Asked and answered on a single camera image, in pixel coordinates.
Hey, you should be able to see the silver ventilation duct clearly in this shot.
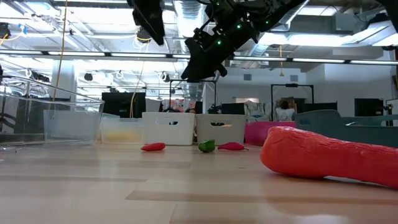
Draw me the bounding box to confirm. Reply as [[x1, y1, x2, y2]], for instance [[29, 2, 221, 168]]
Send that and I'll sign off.
[[172, 0, 208, 80]]

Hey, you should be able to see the large black screen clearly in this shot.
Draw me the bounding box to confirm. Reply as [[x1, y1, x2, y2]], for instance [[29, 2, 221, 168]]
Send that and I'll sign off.
[[101, 91, 147, 119]]

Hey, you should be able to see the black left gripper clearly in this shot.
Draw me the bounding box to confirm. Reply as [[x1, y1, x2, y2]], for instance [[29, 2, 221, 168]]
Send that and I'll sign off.
[[126, 0, 165, 46]]

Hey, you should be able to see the small clear plastic bin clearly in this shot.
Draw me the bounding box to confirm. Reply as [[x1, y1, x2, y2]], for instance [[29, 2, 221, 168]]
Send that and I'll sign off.
[[43, 109, 103, 142]]

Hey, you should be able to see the large clear plastic bin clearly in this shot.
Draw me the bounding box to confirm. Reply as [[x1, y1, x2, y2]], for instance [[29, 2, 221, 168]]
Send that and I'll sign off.
[[0, 75, 106, 147]]

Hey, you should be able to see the long ceiling light strip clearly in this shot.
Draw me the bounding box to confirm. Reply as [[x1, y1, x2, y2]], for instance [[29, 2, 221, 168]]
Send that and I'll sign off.
[[0, 50, 190, 60], [233, 57, 398, 66]]

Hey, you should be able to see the frosted translucent plastic bin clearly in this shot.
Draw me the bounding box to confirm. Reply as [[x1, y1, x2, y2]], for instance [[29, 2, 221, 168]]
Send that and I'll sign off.
[[99, 113, 144, 145]]

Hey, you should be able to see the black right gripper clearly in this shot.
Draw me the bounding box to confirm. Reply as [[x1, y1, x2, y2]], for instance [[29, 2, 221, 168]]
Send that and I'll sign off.
[[181, 21, 259, 82]]

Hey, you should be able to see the light grey plastic bin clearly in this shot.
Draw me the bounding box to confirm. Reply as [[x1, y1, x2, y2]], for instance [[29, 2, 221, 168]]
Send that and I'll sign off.
[[195, 113, 248, 146]]

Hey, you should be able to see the black metal frame stand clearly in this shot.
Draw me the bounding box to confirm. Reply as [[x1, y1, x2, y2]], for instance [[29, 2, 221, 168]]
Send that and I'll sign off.
[[270, 83, 315, 122]]

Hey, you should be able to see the red plastic bin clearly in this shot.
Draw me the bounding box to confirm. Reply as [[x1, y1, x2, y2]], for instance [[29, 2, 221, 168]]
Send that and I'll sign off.
[[244, 121, 297, 147]]

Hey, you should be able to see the person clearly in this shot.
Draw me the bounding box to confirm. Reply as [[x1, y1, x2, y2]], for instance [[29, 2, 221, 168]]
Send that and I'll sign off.
[[274, 98, 299, 122]]

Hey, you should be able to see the orange carrot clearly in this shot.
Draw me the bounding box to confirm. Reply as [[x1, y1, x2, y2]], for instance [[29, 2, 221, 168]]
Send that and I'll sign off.
[[259, 126, 398, 190]]

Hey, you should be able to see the teal plastic bin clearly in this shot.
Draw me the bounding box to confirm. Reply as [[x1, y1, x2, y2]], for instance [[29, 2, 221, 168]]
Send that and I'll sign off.
[[293, 109, 398, 149]]

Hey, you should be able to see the black ceiling-hung device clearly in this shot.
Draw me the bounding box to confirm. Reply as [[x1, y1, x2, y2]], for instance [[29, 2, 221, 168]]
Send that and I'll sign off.
[[136, 27, 152, 44]]

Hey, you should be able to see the small green pepper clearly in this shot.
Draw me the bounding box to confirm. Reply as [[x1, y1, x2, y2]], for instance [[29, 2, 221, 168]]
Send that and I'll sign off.
[[198, 139, 216, 154]]

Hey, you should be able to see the thin yellow cable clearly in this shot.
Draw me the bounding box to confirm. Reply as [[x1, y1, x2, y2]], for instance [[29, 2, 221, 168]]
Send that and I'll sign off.
[[129, 40, 147, 119]]

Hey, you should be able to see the red chili pepper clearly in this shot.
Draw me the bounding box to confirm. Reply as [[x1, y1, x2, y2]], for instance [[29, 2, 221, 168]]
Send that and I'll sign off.
[[139, 142, 167, 152], [216, 141, 249, 152]]

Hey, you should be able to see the black monitor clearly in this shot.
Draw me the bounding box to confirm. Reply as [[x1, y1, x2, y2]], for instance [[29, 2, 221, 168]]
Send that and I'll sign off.
[[221, 103, 246, 116], [303, 102, 338, 113], [354, 98, 385, 118]]

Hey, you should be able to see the white plastic bin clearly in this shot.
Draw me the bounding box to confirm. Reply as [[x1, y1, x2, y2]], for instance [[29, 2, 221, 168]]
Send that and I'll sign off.
[[141, 111, 196, 146]]

